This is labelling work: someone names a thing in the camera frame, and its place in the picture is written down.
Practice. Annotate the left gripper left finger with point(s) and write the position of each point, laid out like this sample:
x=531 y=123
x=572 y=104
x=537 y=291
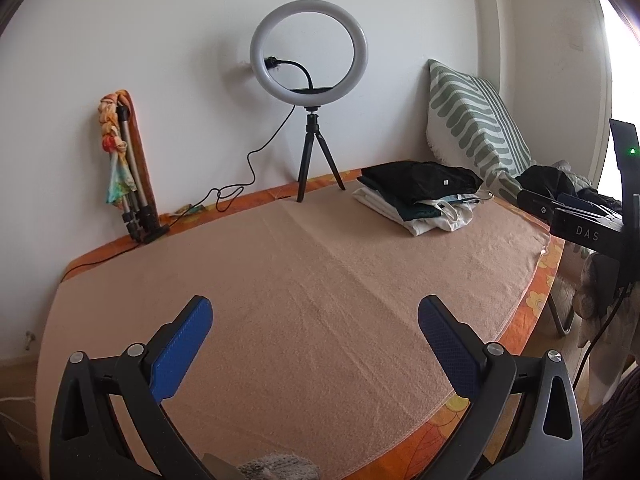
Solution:
x=86 y=440

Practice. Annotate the orange floral bedsheet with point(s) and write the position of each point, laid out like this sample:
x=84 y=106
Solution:
x=525 y=319

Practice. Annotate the right white gloved hand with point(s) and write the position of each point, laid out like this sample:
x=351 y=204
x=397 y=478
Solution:
x=597 y=287

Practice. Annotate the black garment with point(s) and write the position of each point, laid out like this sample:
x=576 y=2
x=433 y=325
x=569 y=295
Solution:
x=406 y=183

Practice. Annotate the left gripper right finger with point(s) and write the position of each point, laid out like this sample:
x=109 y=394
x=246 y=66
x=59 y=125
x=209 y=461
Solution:
x=523 y=420

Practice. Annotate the folded tripod with scarf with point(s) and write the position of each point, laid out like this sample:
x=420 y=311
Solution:
x=129 y=185

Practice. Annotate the green striped white pillow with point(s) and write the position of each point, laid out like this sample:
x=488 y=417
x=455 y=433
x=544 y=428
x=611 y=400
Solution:
x=469 y=126

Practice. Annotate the left white gloved hand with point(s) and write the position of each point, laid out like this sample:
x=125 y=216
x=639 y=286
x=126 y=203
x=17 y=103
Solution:
x=280 y=467

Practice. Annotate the folded clothes stack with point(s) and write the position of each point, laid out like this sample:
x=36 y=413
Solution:
x=448 y=214

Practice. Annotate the dark clothes pile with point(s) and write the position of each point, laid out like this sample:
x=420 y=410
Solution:
x=552 y=181

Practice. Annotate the white ring light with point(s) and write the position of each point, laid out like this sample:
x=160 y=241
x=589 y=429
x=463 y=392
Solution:
x=320 y=35

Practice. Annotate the pink beige blanket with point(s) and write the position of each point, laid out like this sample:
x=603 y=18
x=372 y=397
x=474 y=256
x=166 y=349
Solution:
x=300 y=309

